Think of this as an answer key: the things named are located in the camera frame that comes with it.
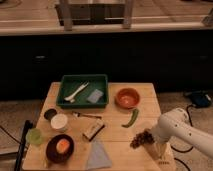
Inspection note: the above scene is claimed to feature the small dark brush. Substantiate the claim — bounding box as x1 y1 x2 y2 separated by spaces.
72 112 102 119

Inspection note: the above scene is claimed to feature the green cup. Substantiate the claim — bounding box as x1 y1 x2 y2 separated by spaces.
26 128 43 146

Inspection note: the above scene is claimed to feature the dark device on floor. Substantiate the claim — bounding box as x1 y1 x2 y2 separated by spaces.
184 91 212 108

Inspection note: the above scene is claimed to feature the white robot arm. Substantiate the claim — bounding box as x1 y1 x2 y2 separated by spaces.
151 108 213 159

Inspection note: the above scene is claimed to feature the green chili pepper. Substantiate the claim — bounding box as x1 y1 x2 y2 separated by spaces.
122 108 139 128

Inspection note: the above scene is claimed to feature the orange fruit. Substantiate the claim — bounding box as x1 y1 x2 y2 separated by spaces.
56 139 70 154

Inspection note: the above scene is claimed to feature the dark brown bowl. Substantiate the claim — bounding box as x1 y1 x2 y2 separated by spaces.
46 134 74 163

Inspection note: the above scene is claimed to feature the black pole left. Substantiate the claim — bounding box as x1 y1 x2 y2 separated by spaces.
14 120 33 171

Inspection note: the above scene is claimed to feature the grey sponge in tray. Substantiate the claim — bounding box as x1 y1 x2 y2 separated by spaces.
87 89 103 103

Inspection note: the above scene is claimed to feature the wooden table frame background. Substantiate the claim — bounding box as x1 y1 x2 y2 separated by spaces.
55 0 134 31

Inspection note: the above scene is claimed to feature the wooden block with dark side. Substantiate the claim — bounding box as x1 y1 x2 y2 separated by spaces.
83 119 105 141

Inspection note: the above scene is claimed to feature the small dark cup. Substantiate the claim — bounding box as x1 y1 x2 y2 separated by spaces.
44 108 57 121

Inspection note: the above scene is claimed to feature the green plastic tray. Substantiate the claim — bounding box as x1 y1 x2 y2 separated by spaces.
56 74 108 109

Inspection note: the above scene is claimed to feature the white round container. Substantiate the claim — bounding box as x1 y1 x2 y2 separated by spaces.
51 114 68 132

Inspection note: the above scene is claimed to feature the red bowl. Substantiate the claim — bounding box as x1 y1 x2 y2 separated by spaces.
115 88 140 109

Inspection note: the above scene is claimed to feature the grey folded cloth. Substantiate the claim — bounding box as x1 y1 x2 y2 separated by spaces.
85 140 112 170

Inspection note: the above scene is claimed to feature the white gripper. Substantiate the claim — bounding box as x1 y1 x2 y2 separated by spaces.
148 125 171 158

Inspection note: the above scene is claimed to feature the dark grape bunch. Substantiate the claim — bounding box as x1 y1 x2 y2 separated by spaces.
130 130 154 149

